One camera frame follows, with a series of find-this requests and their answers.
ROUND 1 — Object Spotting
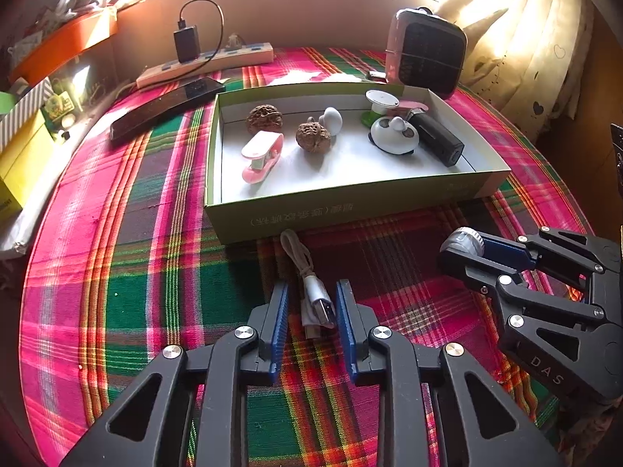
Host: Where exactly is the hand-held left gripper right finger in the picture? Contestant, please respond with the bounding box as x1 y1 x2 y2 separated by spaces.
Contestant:
336 279 568 467

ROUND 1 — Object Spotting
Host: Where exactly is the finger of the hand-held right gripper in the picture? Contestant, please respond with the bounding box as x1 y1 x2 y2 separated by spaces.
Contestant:
482 228 623 283
438 248 607 332

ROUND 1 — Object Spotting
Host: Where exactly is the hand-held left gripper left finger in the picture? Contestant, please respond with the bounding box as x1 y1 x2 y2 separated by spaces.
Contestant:
58 282 291 467

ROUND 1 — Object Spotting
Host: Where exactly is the small white jar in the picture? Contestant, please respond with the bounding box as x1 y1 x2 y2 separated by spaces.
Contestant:
445 228 485 256

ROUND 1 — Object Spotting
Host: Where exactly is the white usb cable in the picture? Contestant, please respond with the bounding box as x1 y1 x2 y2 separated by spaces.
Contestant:
280 230 338 339

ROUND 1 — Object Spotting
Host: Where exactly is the black rectangular device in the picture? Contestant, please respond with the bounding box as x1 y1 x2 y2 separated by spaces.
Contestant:
405 109 465 169

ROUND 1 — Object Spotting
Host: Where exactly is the green cardboard box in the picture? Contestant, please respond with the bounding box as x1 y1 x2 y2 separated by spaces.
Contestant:
203 83 512 245

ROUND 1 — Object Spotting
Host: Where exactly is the white panda-shaped gadget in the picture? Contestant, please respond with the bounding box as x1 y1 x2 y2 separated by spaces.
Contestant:
369 117 420 157

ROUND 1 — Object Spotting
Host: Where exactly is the green white suction stand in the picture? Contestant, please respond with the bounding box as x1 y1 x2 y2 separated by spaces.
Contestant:
360 89 401 127

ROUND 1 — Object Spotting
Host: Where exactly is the small brown walnut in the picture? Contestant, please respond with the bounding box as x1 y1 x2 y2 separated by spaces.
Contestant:
296 117 334 156

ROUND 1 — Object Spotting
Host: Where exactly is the white mushroom-shaped knob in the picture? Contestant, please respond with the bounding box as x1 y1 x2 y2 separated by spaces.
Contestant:
319 107 343 135

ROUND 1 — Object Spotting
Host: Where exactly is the large brown walnut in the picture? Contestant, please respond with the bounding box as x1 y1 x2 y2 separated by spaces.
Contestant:
246 104 284 135

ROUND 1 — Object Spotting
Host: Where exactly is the plaid tablecloth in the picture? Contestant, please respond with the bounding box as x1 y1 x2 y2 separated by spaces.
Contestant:
19 47 597 467

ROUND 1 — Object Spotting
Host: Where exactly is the small pink desk heater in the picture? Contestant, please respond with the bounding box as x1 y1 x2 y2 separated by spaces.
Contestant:
384 7 468 100

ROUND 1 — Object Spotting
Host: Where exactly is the cream heart-print curtain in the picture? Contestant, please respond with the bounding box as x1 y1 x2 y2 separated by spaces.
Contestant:
438 0 597 130

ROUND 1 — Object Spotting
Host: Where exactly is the black smartphone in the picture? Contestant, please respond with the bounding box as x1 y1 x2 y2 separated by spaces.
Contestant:
109 77 225 144

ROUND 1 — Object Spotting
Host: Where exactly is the white power strip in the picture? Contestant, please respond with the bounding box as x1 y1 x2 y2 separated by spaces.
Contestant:
136 41 275 90

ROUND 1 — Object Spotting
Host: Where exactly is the white shelf board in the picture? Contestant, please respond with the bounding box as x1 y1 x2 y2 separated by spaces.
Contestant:
0 156 64 258

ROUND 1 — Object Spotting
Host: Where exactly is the black charger adapter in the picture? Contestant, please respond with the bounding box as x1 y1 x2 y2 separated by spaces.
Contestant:
174 25 201 63

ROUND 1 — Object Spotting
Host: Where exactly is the yellow cardboard box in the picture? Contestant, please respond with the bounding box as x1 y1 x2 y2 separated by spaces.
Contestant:
0 109 52 212

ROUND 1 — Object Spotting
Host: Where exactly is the small decorative card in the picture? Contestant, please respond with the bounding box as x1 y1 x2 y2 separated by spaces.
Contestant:
44 92 79 125

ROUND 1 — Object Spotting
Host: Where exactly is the grey striped box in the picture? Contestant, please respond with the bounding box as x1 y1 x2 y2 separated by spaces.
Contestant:
0 78 52 149

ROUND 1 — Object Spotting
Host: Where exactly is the orange plastic bin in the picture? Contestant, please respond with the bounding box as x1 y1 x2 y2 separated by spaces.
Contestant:
10 10 119 83

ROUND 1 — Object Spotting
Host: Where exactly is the black charger cable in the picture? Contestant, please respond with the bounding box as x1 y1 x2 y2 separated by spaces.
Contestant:
178 0 225 64

